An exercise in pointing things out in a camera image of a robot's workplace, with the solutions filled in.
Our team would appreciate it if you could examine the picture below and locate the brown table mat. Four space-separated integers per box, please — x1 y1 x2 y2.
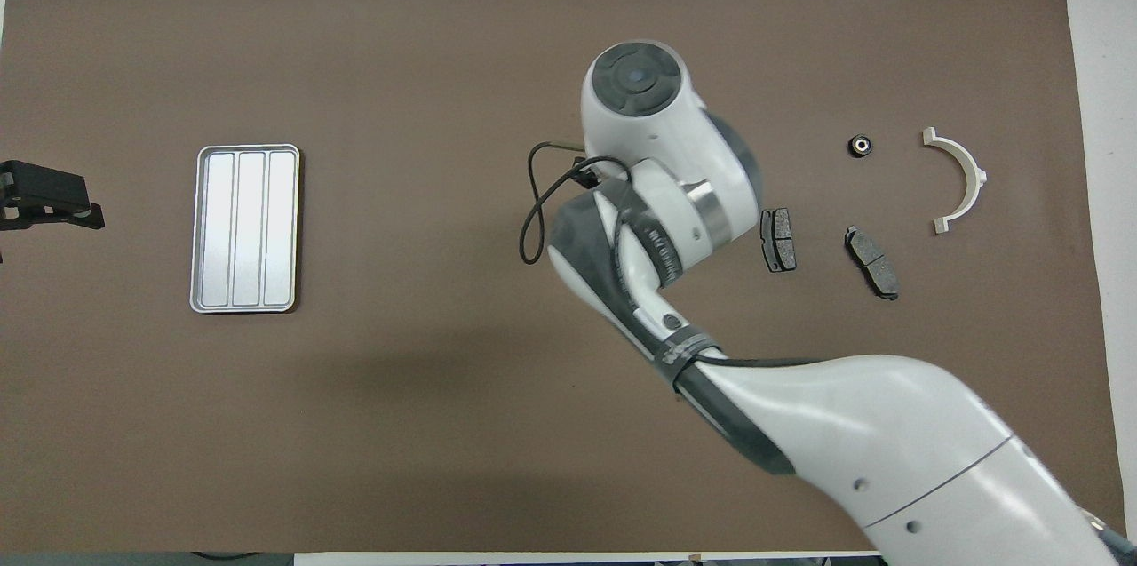
0 0 1129 554

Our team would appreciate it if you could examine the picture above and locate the curved dark brake pad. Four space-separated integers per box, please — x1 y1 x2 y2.
844 226 900 301

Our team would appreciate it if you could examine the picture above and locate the white half-ring bracket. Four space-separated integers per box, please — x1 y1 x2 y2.
921 127 989 235

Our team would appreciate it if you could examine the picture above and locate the rectangular dark brake pad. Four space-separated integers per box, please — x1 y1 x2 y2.
760 208 798 274

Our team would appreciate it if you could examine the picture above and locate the silver metal tray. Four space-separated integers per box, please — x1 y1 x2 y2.
189 144 301 315

